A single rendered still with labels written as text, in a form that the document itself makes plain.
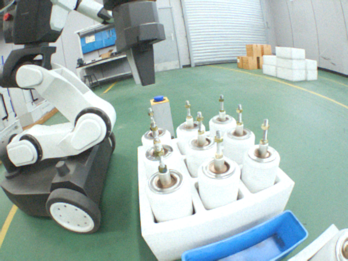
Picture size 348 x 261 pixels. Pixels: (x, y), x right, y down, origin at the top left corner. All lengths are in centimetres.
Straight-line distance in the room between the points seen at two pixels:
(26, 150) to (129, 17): 68
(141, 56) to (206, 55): 545
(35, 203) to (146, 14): 73
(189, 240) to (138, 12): 45
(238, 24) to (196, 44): 179
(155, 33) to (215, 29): 569
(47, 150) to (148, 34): 66
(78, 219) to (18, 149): 40
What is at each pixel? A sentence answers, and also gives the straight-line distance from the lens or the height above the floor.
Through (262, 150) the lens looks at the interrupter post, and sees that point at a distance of 42.
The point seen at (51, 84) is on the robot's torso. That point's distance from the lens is 64.
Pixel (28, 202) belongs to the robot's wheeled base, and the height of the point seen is 12.
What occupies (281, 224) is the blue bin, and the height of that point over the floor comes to 6.
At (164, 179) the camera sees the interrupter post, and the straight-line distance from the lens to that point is 35.
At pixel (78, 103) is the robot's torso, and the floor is 40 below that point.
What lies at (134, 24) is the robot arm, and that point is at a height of 54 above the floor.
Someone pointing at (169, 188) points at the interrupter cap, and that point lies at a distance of 34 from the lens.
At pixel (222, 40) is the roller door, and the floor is 79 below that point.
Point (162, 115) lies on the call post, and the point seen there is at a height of 26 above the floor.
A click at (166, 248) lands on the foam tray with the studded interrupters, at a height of 9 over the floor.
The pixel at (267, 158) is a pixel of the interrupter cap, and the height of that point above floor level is 25.
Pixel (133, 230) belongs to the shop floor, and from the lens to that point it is 61.
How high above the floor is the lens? 49
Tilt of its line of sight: 25 degrees down
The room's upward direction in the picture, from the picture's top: 9 degrees counter-clockwise
